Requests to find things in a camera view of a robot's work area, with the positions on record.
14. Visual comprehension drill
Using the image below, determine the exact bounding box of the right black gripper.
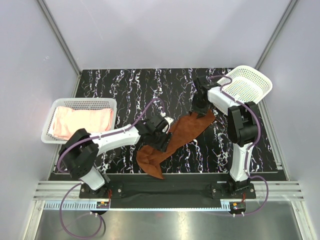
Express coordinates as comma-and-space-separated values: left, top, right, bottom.
188, 93, 209, 119

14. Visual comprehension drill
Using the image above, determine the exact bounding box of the brown towel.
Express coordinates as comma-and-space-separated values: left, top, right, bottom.
136, 109, 215, 180

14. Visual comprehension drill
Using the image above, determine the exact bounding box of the pink towel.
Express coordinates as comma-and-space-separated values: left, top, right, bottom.
51, 106, 114, 140

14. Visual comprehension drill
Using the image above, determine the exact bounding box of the white towel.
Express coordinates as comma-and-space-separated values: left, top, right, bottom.
48, 126, 55, 138

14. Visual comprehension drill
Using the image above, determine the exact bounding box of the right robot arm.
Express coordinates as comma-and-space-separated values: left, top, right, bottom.
190, 75, 261, 199

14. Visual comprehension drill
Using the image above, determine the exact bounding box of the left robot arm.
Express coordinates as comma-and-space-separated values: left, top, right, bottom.
57, 115, 174, 198

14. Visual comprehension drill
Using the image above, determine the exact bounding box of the right white plastic basket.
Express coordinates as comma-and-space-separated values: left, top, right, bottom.
217, 65, 273, 104

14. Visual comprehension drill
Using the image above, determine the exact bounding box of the white plastic basket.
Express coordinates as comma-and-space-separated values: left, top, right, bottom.
41, 97, 117, 145
217, 65, 273, 104

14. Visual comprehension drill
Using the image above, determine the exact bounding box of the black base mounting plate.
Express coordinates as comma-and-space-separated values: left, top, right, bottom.
79, 173, 257, 200

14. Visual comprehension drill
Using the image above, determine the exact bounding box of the left small circuit board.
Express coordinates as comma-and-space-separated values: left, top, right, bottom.
96, 201, 110, 209

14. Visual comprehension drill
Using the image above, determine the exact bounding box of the small circuit board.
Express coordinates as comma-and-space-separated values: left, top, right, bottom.
232, 201, 246, 210
96, 201, 110, 209

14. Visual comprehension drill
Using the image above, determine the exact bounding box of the left white plastic basket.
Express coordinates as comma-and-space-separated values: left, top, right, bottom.
41, 97, 117, 145

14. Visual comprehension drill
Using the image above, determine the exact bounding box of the right small circuit board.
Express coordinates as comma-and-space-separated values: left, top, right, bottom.
232, 201, 246, 210

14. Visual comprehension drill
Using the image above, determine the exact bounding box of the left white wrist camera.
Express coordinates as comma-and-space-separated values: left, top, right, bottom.
160, 111, 174, 133

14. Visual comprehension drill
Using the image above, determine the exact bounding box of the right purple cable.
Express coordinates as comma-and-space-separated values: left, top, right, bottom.
207, 74, 270, 216

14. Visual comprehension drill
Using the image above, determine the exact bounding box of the purple cable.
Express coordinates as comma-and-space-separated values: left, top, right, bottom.
56, 97, 166, 238
207, 74, 270, 216

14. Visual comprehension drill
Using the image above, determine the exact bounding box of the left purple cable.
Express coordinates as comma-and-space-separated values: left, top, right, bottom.
56, 97, 166, 238

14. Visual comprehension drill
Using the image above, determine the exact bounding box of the right aluminium frame post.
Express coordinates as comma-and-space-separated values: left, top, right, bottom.
254, 0, 300, 71

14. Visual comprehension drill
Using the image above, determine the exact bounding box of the aluminium frame post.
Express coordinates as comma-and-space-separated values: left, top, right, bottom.
254, 0, 300, 71
36, 0, 82, 76

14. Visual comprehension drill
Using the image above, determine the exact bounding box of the white slotted cable duct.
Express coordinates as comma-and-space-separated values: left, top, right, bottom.
43, 201, 97, 211

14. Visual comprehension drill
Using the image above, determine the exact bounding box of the left aluminium frame post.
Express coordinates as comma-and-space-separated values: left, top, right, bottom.
36, 0, 82, 76

